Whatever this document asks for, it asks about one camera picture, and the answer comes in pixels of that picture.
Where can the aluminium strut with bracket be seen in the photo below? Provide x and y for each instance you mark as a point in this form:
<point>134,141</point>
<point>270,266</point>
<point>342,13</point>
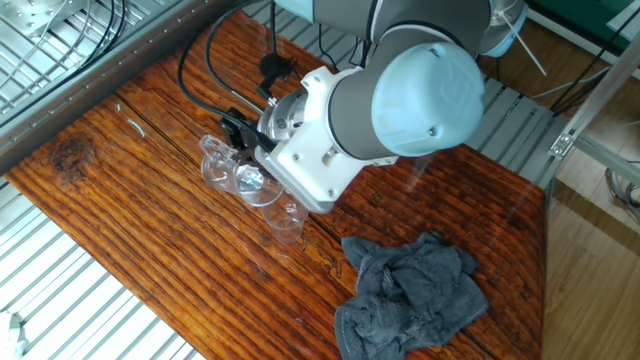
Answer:
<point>595,100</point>

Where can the grey towel cloth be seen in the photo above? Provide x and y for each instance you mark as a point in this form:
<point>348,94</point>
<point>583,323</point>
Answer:
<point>410,300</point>

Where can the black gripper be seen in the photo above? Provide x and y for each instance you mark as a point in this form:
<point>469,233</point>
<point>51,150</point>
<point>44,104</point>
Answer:
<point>255,140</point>

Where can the white zip tie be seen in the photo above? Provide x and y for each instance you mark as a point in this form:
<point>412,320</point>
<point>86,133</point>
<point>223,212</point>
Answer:
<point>522,44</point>

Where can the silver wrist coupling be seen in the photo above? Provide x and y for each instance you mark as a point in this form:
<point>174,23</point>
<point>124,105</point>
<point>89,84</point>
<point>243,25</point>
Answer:
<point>285,117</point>

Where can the small clear plastic cup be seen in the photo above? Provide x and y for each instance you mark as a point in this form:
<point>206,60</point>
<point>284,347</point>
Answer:
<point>285,225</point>

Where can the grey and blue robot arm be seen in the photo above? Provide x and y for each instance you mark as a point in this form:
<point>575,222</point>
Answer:
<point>425,100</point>

